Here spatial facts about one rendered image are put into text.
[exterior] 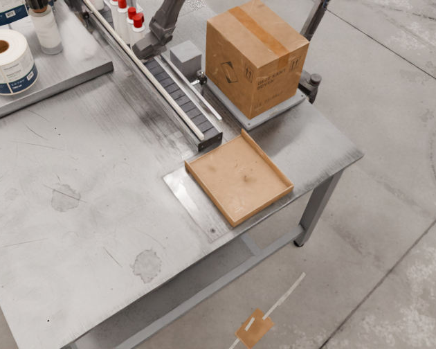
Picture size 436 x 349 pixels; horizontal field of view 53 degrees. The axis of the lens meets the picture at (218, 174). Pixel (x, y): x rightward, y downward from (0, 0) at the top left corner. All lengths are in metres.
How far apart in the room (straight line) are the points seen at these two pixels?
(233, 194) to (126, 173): 0.39
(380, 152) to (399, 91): 0.58
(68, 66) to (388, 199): 1.85
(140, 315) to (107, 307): 0.63
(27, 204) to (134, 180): 0.36
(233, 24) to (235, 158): 0.48
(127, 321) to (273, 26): 1.33
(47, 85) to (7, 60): 0.18
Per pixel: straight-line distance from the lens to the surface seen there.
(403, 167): 2.89
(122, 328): 2.01
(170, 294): 2.03
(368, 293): 2.42
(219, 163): 1.60
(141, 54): 1.62
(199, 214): 1.49
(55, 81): 1.87
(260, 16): 1.73
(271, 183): 1.57
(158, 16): 1.57
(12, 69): 1.80
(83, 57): 1.95
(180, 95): 1.74
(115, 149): 1.66
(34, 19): 1.89
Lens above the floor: 2.15
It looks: 57 degrees down
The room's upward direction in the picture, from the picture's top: 5 degrees clockwise
